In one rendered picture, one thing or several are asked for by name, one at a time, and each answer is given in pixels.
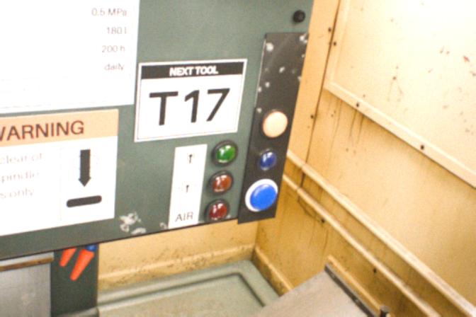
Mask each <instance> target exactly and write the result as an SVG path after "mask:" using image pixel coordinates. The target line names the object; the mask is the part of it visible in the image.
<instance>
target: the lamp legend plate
mask: <svg viewBox="0 0 476 317"><path fill-rule="evenodd" d="M206 148H207V145H206V144H204V145H197V146H184V147H177V148H176V155H175V163H174V177H173V186H172V194H171V209H170V217H169V228H174V227H179V226H187V225H191V224H197V223H198V215H199V209H200V197H201V191H202V184H203V173H204V166H205V155H206Z"/></svg>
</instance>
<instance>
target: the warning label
mask: <svg viewBox="0 0 476 317"><path fill-rule="evenodd" d="M118 111H119V110H101V111H91V112H80V113H61V114H51V115H32V116H22V117H3V118H0V236H2V235H7V234H16V233H20V232H25V231H30V230H35V229H44V228H49V227H54V226H62V225H67V224H76V223H81V222H86V221H95V220H99V219H108V218H113V208H114V191H115V160H116V159H117V154H116V142H118Z"/></svg>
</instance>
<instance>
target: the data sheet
mask: <svg viewBox="0 0 476 317"><path fill-rule="evenodd" d="M138 8H139V0H0V113H14V112H24V111H35V110H55V109H65V108H85V107H96V106H107V105H127V104H133V99H134V85H135V60H136V47H137V22H138Z"/></svg>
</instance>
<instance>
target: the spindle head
mask: <svg viewBox="0 0 476 317"><path fill-rule="evenodd" d="M314 2H315V0H139V8H138V22H137V47H136V60H135V85H134V99H133V104H127V105H107V106H96V107H85V108H65V109H55V110H35V111H24V112H14V113H0V118H3V117H22V116H32V115H51V114H61V113H80V112H91V111H101V110H119V111H118V142H116V154H117V159H116V160H115V191H114V208H113V218H108V219H99V220H95V221H86V222H81V223H76V224H67V225H62V226H53V227H49V228H44V229H35V230H30V231H25V232H20V233H16V234H7V235H2V236H0V262H2V261H7V260H15V259H19V258H27V257H28V256H32V255H39V254H43V253H52V252H56V251H61V250H68V249H73V248H80V247H85V246H92V245H98V244H102V243H110V242H114V241H122V240H126V239H131V238H138V237H143V236H151V234H158V233H163V232H168V231H175V230H179V229H187V228H191V227H197V226H204V225H208V224H212V223H210V222H208V221H207V220H206V218H205V210H206V208H207V206H208V205H209V204H210V203H211V202H212V201H214V200H217V199H224V200H227V201H228V202H229V205H230V212H229V215H228V216H227V218H226V219H225V220H223V221H221V222H226V221H233V220H237V219H238V213H239V204H240V200H241V194H242V186H243V181H244V172H245V166H246V162H247V153H249V143H250V138H251V129H252V125H253V119H254V110H255V104H256V95H257V89H258V84H259V76H260V71H261V61H262V57H263V51H264V43H265V39H266V34H267V33H308V32H309V29H310V22H311V17H312V10H313V6H314ZM215 59H246V66H245V72H244V81H243V86H242V97H241V102H240V107H239V117H238V123H237V131H236V132H225V133H217V134H204V135H197V136H189V137H175V138H168V139H153V140H146V141H138V142H135V141H134V138H135V114H136V102H137V77H138V64H139V62H177V61H196V60H215ZM226 140H230V141H233V142H234V143H235V144H236V145H237V146H238V150H239V152H238V156H237V158H236V160H235V161H234V162H233V163H232V164H230V165H229V166H225V167H219V166H216V165H215V164H214V163H213V160H212V152H213V149H214V148H215V146H216V145H217V144H219V143H220V142H223V141H226ZM204 144H206V145H207V148H206V155H205V166H204V173H203V184H202V191H201V197H200V209H199V215H198V223H197V224H191V225H187V226H179V227H174V228H169V217H170V209H171V194H172V186H173V177H174V163H175V155H176V148H177V147H184V146H197V145H204ZM218 171H229V172H230V173H231V174H232V175H233V176H234V185H233V187H232V189H231V190H230V191H229V192H228V193H226V194H225V195H221V196H215V195H213V194H211V193H210V191H209V189H208V183H209V180H210V178H211V177H212V175H213V174H215V173H216V172H218ZM219 223H220V222H219Z"/></svg>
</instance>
